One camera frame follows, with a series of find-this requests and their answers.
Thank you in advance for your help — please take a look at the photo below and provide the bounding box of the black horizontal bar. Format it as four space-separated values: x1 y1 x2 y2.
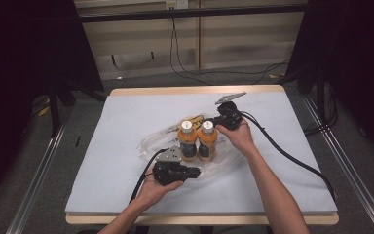
79 3 308 23

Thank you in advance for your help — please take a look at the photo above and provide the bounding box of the person's right hand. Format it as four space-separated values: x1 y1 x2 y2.
215 118 258 158

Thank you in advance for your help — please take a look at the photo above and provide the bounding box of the orange juice bottle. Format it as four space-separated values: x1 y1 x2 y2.
177 120 199 163
197 120 219 162

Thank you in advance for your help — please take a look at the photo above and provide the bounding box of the black curtain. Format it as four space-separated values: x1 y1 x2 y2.
0 0 105 209
285 0 374 164

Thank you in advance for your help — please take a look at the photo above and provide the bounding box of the black cable bundle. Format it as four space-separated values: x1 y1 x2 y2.
303 94 339 137

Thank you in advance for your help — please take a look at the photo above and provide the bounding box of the black stand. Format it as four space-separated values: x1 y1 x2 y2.
47 77 76 137
316 72 327 126

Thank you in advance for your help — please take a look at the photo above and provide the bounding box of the white wall socket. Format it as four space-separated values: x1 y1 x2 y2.
165 0 189 10

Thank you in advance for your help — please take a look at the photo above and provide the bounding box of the white table mat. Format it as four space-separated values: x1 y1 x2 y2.
64 91 339 215

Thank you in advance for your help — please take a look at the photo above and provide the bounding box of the person's left hand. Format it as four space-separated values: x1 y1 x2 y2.
138 175 185 211

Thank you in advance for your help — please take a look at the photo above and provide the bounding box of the wooden table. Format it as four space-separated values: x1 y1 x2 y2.
65 85 340 226

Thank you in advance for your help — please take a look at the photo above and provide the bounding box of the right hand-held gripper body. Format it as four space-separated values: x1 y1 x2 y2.
214 91 247 132

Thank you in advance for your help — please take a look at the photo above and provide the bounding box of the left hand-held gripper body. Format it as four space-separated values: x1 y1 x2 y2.
151 145 187 187

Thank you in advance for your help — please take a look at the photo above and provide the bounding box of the clear plastic bag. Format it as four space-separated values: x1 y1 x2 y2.
137 125 251 183

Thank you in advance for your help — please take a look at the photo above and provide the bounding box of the metal floor rail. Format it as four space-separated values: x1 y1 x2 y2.
6 116 71 234
301 94 374 234

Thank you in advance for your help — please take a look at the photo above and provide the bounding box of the black floor cable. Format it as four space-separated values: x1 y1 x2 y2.
169 18 212 86
173 19 290 85

